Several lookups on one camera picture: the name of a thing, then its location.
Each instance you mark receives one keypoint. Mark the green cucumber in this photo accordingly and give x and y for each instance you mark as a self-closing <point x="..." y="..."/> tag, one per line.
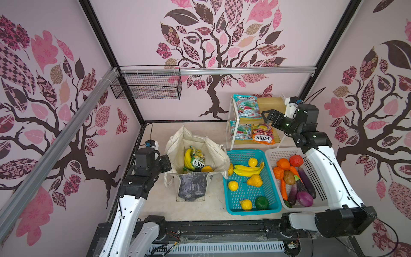
<point x="288" y="204"/>

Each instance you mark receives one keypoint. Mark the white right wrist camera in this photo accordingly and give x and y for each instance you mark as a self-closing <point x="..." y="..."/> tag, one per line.
<point x="291" y="104"/>

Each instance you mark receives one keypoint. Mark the green avocado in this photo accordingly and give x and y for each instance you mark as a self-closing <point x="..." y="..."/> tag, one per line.
<point x="261" y="203"/>

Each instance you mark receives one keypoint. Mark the orange fruit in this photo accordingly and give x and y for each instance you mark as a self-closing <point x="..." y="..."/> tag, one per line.
<point x="207" y="169"/>

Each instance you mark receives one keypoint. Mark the green candy bag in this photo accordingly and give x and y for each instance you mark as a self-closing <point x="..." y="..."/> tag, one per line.
<point x="196" y="152"/>

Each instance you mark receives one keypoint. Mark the brown potato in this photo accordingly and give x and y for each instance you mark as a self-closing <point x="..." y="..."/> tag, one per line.
<point x="289" y="177"/>

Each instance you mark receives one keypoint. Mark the lower orange carrot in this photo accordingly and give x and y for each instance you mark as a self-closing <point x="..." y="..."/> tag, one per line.
<point x="283" y="190"/>

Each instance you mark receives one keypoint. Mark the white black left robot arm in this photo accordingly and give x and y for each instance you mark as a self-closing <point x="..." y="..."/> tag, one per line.
<point x="132" y="197"/>

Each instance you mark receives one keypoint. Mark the small yellow lemon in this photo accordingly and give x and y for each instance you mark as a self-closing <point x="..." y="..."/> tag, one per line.
<point x="233" y="186"/>

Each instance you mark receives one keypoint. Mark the yellow banana pair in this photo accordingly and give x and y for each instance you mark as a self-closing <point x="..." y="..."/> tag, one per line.
<point x="248" y="171"/>

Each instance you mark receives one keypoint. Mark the orange Fox's candy bag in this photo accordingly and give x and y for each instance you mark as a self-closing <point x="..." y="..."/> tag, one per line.
<point x="263" y="133"/>

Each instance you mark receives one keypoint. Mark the black front rail base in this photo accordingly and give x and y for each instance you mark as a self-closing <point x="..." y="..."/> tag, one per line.
<point x="241" y="238"/>

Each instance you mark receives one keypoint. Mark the silver aluminium rail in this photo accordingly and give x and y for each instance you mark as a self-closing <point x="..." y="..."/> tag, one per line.
<point x="36" y="109"/>

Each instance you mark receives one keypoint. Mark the orange tangerine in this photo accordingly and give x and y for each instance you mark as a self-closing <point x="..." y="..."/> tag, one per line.
<point x="278" y="172"/>
<point x="284" y="164"/>

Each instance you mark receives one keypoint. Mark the white plastic basket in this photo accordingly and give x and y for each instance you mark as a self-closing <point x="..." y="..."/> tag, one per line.
<point x="320" y="203"/>

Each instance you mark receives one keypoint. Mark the lower teal candy bag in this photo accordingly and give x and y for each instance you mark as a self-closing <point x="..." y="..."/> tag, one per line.
<point x="244" y="131"/>

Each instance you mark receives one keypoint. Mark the teal striped candy bag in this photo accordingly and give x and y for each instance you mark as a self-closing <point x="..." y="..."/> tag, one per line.
<point x="247" y="106"/>

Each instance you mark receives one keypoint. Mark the dark purple eggplant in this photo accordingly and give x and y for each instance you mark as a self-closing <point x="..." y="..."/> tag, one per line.
<point x="307" y="182"/>

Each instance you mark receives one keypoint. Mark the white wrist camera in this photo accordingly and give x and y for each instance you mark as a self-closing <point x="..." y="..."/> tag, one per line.
<point x="151" y="144"/>
<point x="291" y="104"/>

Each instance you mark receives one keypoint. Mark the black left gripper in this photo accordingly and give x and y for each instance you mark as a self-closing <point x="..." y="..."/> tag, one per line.
<point x="164" y="159"/>

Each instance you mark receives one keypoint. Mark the yellow lemon bottom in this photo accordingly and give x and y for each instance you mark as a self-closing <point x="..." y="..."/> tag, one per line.
<point x="246" y="205"/>

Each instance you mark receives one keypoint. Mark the white wood two-tier shelf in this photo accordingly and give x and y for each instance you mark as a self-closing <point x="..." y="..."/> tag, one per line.
<point x="265" y="104"/>

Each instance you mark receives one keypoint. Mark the black wire wall basket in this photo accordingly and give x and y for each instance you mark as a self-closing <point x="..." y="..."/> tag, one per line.
<point x="161" y="82"/>

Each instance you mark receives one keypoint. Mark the yellow pear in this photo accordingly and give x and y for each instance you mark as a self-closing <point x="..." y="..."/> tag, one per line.
<point x="255" y="181"/>

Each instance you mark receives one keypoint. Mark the red tomato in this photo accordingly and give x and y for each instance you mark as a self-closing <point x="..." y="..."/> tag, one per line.
<point x="296" y="161"/>

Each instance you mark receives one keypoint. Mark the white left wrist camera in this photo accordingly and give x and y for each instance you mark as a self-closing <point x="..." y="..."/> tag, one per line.
<point x="151" y="144"/>

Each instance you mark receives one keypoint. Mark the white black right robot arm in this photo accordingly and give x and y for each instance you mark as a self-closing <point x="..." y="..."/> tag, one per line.
<point x="345" y="214"/>

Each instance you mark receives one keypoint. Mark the orange carrot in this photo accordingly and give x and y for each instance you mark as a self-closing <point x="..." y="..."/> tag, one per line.
<point x="294" y="171"/>
<point x="283" y="190"/>

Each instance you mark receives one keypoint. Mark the purple red onion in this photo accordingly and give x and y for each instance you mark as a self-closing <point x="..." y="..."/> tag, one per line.
<point x="305" y="199"/>

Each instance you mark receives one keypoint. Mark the yellow green Fox's bag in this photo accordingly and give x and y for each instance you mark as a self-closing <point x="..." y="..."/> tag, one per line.
<point x="198" y="163"/>

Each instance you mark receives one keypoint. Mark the yellow lemon top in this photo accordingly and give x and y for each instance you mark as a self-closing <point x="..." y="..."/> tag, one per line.
<point x="253" y="162"/>

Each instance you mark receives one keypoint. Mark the wrinkled yellow mango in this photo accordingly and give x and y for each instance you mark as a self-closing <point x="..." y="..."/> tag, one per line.
<point x="230" y="170"/>

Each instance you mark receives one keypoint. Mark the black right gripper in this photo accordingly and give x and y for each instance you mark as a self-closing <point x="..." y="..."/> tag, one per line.
<point x="277" y="116"/>

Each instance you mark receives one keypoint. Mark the cream canvas grocery bag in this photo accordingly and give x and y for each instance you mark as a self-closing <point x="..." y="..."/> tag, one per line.
<point x="192" y="186"/>

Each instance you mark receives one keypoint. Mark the teal plastic basket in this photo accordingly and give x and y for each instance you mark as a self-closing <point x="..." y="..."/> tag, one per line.
<point x="268" y="189"/>

